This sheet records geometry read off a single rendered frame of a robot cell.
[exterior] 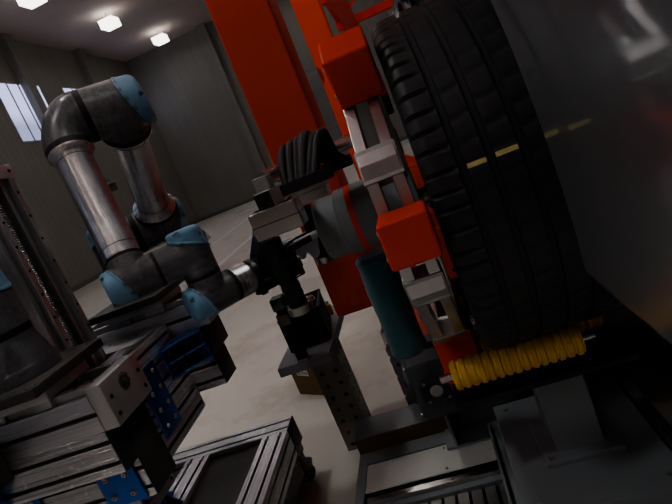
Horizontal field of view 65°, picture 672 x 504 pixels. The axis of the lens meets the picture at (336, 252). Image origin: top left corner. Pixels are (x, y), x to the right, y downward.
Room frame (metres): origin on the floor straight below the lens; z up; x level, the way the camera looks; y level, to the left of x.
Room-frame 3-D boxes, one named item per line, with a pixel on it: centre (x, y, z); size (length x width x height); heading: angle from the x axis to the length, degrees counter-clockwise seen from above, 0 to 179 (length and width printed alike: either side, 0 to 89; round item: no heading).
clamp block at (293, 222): (0.93, 0.07, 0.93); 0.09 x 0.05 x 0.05; 78
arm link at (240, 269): (1.14, 0.21, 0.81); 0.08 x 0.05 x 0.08; 34
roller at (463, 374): (0.92, -0.24, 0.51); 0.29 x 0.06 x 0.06; 78
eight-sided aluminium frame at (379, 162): (1.05, -0.16, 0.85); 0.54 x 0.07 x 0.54; 168
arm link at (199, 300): (1.10, 0.28, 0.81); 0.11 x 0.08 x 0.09; 124
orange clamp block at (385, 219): (0.74, -0.11, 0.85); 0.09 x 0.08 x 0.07; 168
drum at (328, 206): (1.07, -0.09, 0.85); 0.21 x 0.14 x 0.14; 78
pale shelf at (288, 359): (1.69, 0.17, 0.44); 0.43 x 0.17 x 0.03; 168
